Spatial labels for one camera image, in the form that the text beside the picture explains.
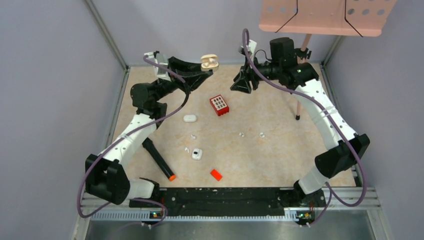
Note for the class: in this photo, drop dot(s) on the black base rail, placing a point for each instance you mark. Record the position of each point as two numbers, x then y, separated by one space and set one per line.
233 201

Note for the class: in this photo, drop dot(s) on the small orange red block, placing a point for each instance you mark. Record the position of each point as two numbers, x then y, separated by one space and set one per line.
216 174

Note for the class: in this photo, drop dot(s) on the closed white earbud case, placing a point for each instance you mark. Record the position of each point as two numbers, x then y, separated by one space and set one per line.
190 118

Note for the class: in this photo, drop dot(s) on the red block with windows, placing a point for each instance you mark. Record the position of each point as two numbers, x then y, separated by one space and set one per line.
219 105

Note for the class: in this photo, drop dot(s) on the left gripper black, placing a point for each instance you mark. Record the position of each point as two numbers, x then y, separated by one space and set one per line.
192 81

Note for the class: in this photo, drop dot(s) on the black marker orange cap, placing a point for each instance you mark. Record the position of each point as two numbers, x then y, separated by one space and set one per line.
149 146

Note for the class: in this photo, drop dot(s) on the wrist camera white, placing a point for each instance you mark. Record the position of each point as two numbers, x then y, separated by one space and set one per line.
161 60
251 48

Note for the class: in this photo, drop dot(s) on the grey cable duct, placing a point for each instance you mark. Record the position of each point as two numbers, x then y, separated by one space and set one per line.
148 216

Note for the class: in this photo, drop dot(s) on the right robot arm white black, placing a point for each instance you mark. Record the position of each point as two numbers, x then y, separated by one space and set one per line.
344 146

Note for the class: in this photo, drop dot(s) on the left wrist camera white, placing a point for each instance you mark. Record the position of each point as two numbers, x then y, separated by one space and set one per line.
161 60

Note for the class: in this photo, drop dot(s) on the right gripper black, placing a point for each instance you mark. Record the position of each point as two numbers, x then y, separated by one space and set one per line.
242 83

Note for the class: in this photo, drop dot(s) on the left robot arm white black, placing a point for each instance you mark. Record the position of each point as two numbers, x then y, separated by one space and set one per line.
106 177

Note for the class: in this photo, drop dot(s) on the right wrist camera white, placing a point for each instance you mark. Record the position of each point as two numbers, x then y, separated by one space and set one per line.
251 48

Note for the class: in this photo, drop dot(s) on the white earbud case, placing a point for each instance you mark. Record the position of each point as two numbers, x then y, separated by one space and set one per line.
190 118
197 154

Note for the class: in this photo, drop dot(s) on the beige earbud case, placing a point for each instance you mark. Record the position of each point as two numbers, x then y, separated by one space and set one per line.
209 62

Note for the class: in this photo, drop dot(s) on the pink music stand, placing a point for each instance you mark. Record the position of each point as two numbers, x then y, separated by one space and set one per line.
340 18

